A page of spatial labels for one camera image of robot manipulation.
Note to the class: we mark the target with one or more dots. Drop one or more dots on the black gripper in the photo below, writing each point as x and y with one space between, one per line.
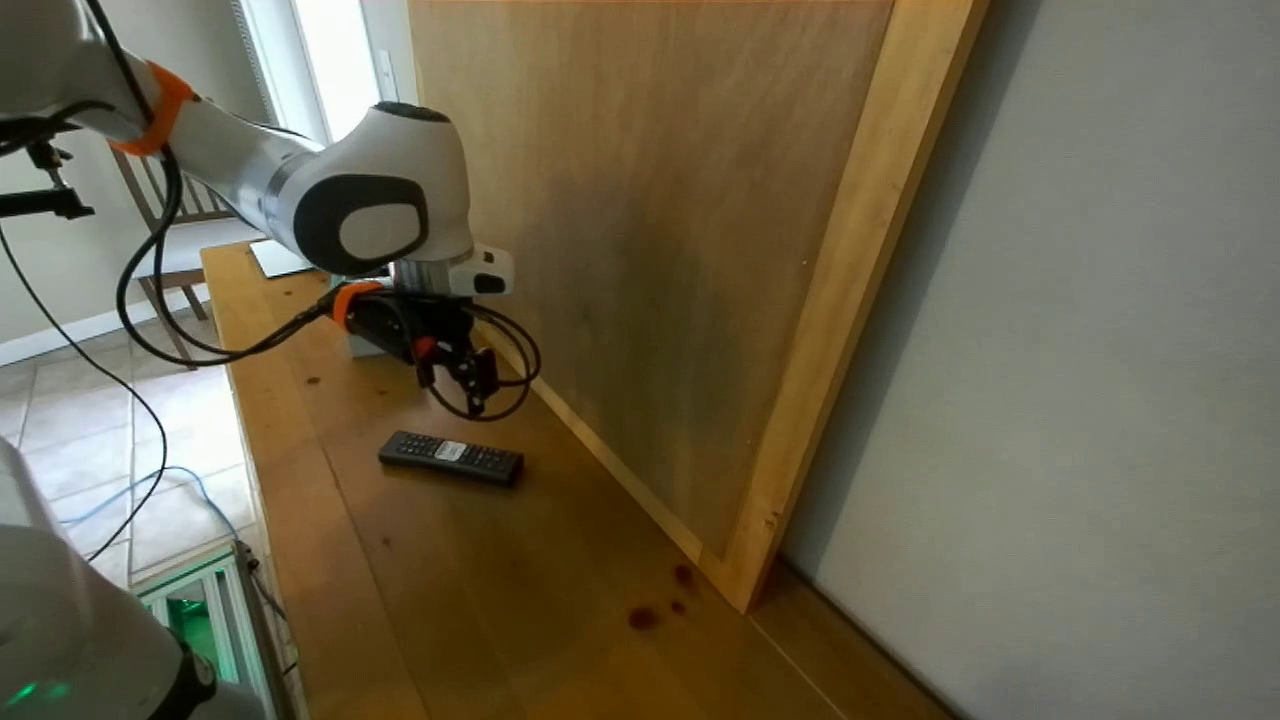
403 324

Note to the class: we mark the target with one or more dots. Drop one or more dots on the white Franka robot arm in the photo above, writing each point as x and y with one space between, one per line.
333 186

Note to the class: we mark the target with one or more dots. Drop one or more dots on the wooden back panel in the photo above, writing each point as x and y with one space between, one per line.
664 243

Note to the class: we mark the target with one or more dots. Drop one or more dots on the wooden chair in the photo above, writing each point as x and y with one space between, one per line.
164 233

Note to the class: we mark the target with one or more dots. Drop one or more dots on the bright window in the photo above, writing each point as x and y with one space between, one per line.
333 61

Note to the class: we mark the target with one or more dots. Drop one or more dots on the aluminium profile base frame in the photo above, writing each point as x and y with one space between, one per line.
223 624

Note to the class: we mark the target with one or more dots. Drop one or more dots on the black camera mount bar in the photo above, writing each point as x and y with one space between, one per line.
46 202

